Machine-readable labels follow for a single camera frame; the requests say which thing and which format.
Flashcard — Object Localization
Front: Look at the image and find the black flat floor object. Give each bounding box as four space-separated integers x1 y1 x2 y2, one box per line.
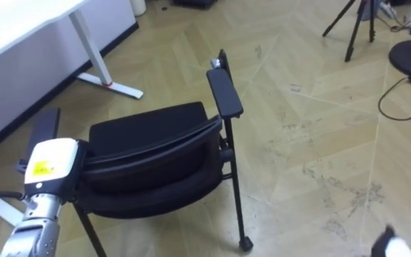
171 0 219 9

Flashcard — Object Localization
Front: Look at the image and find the black folding armchair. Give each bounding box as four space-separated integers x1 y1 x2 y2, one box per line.
15 49 254 257

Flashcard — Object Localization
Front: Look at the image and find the white desk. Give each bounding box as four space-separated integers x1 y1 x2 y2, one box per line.
0 0 144 227

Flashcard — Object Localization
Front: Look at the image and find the black camera tripod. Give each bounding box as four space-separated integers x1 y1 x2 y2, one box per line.
322 0 376 63

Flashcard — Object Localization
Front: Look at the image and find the white cylindrical bin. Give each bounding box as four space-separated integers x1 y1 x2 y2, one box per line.
129 0 147 17

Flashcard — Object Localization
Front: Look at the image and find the black floor cable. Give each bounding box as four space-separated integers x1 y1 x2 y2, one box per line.
377 76 411 121

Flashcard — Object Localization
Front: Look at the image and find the white power strip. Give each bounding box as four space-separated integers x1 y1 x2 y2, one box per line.
379 1 397 19

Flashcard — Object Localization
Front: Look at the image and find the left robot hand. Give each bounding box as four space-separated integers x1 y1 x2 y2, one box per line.
24 137 87 203

